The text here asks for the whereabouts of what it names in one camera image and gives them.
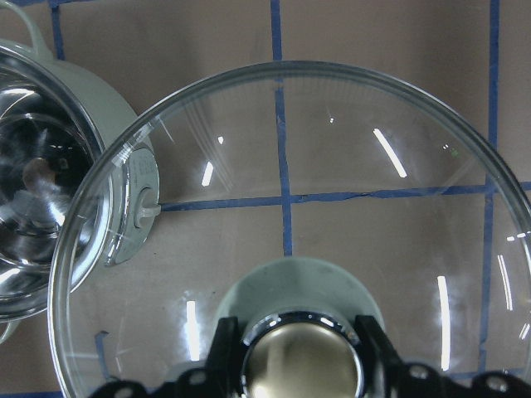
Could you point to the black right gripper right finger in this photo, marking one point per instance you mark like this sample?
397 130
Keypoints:
387 375

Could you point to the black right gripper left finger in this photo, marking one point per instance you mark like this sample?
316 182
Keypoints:
220 375

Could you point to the glass pot lid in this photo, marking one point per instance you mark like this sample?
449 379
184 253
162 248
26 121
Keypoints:
295 196

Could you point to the brown egg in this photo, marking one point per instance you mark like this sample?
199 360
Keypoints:
37 173

